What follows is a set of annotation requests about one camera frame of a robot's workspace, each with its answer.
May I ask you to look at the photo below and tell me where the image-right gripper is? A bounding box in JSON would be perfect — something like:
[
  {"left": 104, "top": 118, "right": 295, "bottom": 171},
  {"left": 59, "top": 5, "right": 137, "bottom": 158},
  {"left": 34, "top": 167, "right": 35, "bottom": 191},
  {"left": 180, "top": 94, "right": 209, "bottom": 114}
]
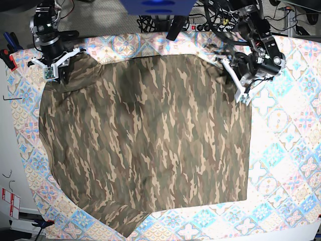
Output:
[{"left": 217, "top": 56, "right": 273, "bottom": 99}]

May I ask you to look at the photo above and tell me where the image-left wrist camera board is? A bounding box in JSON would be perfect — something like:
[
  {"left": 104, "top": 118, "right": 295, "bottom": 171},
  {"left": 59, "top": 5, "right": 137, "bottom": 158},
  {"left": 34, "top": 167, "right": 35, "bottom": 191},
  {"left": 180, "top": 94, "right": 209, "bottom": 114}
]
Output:
[{"left": 43, "top": 66, "right": 56, "bottom": 80}]

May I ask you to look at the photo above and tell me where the black camera support post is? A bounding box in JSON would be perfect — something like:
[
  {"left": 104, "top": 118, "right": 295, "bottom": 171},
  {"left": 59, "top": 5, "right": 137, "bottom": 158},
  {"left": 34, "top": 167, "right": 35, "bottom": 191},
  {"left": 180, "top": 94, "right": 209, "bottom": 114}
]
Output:
[{"left": 166, "top": 16, "right": 188, "bottom": 41}]

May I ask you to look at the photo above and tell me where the red white label card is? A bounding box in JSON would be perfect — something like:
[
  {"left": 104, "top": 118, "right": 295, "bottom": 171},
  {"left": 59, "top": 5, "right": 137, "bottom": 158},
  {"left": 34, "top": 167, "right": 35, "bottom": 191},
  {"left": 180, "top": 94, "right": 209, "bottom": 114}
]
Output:
[{"left": 1, "top": 187, "right": 21, "bottom": 220}]

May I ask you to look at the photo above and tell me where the patterned tile tablecloth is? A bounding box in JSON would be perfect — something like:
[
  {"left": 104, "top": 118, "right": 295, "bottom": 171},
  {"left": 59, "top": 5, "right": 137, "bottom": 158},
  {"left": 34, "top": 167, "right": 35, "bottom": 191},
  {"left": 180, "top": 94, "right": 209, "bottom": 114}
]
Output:
[{"left": 1, "top": 36, "right": 320, "bottom": 240}]

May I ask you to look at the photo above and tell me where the camouflage T-shirt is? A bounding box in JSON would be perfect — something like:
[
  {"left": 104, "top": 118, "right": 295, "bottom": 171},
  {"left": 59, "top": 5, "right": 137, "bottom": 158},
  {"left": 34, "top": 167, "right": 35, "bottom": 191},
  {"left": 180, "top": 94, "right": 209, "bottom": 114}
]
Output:
[{"left": 39, "top": 54, "right": 251, "bottom": 236}]

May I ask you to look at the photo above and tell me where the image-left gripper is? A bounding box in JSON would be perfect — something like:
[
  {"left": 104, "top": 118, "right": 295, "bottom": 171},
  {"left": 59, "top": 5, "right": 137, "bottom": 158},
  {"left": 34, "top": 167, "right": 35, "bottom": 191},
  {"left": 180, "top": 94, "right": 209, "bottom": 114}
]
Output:
[{"left": 27, "top": 47, "right": 86, "bottom": 84}]

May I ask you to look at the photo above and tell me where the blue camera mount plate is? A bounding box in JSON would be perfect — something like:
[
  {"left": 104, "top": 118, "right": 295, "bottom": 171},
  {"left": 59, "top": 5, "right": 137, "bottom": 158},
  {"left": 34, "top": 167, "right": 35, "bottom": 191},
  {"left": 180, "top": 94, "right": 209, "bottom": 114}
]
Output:
[{"left": 120, "top": 0, "right": 196, "bottom": 16}]

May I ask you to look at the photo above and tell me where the white power strip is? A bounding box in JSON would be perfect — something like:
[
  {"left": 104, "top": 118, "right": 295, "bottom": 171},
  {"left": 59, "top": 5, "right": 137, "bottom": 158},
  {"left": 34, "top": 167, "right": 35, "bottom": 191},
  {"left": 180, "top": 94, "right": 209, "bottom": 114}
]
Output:
[{"left": 182, "top": 23, "right": 228, "bottom": 32}]

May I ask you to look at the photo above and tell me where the blue red clamp upper left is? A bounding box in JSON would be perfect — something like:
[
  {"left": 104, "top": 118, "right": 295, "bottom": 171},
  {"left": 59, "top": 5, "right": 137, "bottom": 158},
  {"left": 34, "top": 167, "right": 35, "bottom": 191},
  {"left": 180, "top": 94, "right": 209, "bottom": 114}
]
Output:
[{"left": 1, "top": 32, "right": 23, "bottom": 71}]

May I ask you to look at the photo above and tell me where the blue clamp lower left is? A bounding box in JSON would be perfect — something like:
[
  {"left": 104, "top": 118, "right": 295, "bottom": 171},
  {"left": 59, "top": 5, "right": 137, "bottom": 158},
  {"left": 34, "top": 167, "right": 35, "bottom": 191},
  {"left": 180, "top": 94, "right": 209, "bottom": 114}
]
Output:
[{"left": 32, "top": 219, "right": 55, "bottom": 229}]

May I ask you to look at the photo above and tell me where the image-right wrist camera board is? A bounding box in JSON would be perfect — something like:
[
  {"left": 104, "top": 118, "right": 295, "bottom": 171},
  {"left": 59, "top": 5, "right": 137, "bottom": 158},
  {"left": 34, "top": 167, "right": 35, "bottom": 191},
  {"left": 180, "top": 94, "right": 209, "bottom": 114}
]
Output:
[{"left": 235, "top": 90, "right": 253, "bottom": 106}]

